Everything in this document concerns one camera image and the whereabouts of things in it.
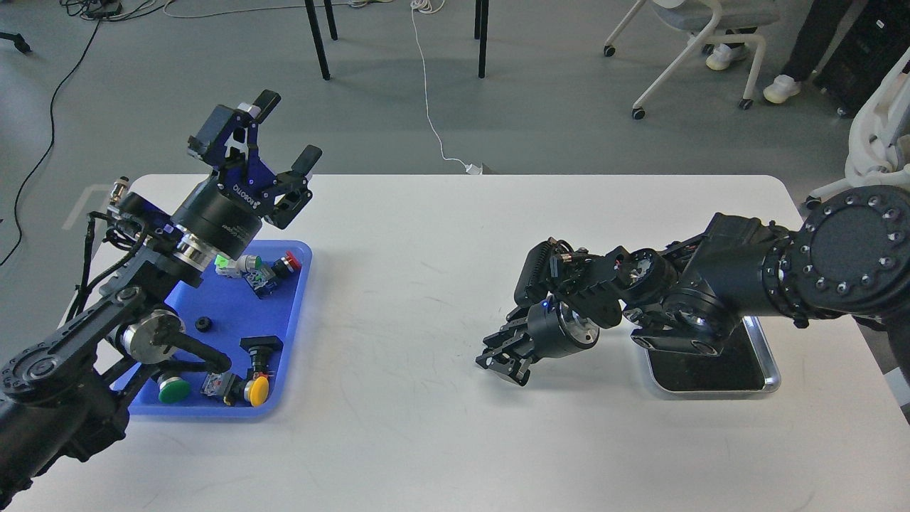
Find small black gear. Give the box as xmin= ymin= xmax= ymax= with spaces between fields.
xmin=194 ymin=316 xmax=213 ymax=333

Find black table leg right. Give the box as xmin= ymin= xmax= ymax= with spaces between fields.
xmin=473 ymin=0 xmax=490 ymax=79

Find white chair at right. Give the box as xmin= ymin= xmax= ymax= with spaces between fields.
xmin=803 ymin=50 xmax=909 ymax=210

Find black table leg left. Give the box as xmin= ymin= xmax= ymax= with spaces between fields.
xmin=304 ymin=0 xmax=338 ymax=81

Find white office chair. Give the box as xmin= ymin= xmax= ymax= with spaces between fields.
xmin=604 ymin=1 xmax=779 ymax=120

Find black square push button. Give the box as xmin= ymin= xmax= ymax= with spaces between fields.
xmin=240 ymin=335 xmax=284 ymax=380

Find yellow push button switch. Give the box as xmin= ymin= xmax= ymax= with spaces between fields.
xmin=221 ymin=373 xmax=270 ymax=407

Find black equipment case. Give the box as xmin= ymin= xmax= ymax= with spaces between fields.
xmin=815 ymin=1 xmax=909 ymax=117

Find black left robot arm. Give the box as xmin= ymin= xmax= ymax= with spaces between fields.
xmin=1 ymin=90 xmax=322 ymax=508

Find green push button switch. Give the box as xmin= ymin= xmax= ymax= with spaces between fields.
xmin=151 ymin=370 xmax=191 ymax=405

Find white floor cable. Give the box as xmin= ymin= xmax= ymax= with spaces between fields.
xmin=164 ymin=0 xmax=484 ymax=176

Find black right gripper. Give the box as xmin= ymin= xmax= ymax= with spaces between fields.
xmin=475 ymin=299 xmax=600 ymax=386

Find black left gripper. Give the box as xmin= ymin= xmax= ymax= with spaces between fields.
xmin=171 ymin=90 xmax=323 ymax=259

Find silver metal tray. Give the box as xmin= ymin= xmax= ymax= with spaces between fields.
xmin=646 ymin=316 xmax=782 ymax=399

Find black floor cable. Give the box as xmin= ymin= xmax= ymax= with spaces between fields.
xmin=0 ymin=0 xmax=161 ymax=270

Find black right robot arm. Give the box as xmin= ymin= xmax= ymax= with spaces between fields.
xmin=476 ymin=185 xmax=909 ymax=391

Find black table leg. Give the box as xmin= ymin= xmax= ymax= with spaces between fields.
xmin=304 ymin=0 xmax=338 ymax=81
xmin=473 ymin=0 xmax=490 ymax=79

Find person legs white shoes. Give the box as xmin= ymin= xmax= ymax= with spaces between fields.
xmin=705 ymin=1 xmax=855 ymax=105

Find blue plastic tray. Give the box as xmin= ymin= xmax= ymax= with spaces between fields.
xmin=128 ymin=240 xmax=313 ymax=420

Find green white selector switch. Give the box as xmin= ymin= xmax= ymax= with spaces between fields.
xmin=215 ymin=254 xmax=263 ymax=279

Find red push button switch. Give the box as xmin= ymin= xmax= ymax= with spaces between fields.
xmin=242 ymin=250 xmax=302 ymax=299

